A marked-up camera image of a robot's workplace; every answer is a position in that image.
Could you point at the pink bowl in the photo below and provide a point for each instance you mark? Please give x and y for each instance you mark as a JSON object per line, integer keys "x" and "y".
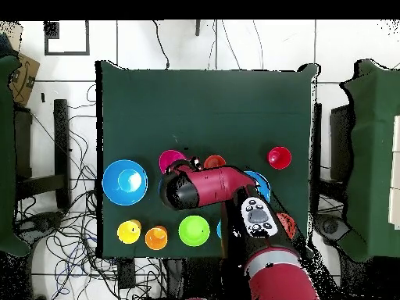
{"x": 170, "y": 159}

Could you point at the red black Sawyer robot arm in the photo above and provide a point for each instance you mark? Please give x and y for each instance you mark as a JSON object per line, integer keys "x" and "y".
{"x": 215, "y": 187}

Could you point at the dark green tablecloth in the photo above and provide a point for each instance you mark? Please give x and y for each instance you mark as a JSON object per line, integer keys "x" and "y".
{"x": 203, "y": 109}

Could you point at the large blue bowl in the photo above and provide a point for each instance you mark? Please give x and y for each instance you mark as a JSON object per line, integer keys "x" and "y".
{"x": 112, "y": 187}
{"x": 262, "y": 184}

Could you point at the green bowl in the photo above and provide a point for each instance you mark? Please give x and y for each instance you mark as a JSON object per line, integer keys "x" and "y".
{"x": 193, "y": 231}

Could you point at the blue cup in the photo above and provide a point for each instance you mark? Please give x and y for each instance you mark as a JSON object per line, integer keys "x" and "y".
{"x": 219, "y": 229}

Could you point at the red cup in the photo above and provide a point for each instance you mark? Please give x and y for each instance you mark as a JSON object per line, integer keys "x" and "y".
{"x": 279, "y": 157}

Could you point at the light orange cup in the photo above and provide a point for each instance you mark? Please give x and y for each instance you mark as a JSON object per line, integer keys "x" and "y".
{"x": 156, "y": 238}

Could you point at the yellow cup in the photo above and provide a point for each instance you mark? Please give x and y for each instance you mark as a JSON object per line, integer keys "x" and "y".
{"x": 128, "y": 232}

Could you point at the orange bowl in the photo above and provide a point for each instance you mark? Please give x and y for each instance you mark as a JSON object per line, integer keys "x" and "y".
{"x": 289, "y": 223}

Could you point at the black power strip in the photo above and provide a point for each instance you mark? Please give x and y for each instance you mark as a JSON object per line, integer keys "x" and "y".
{"x": 126, "y": 273}

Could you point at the short dark bar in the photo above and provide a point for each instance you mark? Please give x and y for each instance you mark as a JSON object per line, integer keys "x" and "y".
{"x": 197, "y": 28}

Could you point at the black metal stand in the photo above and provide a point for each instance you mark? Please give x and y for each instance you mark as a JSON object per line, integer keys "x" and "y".
{"x": 340, "y": 143}
{"x": 61, "y": 140}

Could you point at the green cloth side table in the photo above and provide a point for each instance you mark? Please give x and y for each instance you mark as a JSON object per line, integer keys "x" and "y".
{"x": 6, "y": 156}
{"x": 372, "y": 156}

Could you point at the cardboard box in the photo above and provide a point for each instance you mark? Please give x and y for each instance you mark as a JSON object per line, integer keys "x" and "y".
{"x": 25, "y": 78}

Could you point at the white box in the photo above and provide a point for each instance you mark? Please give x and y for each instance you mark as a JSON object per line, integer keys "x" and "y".
{"x": 396, "y": 175}

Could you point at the grey pedestal foot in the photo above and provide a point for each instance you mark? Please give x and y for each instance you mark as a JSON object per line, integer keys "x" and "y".
{"x": 331, "y": 226}
{"x": 40, "y": 222}

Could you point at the black square floor frame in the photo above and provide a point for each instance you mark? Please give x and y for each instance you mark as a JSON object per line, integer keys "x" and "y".
{"x": 67, "y": 53}

